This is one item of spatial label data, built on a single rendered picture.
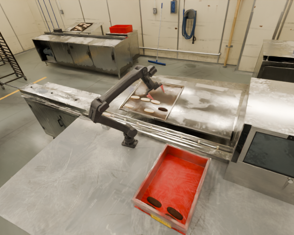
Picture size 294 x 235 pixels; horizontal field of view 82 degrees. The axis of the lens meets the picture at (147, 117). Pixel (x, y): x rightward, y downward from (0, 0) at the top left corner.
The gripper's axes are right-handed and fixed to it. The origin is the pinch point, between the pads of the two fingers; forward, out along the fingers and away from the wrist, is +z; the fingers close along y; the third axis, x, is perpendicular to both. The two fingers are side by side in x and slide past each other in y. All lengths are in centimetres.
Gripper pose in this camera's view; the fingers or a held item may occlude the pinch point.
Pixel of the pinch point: (158, 95)
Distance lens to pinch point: 130.0
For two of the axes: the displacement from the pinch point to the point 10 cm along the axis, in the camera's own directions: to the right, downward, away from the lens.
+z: 5.9, 6.9, 4.1
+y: -7.9, 5.9, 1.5
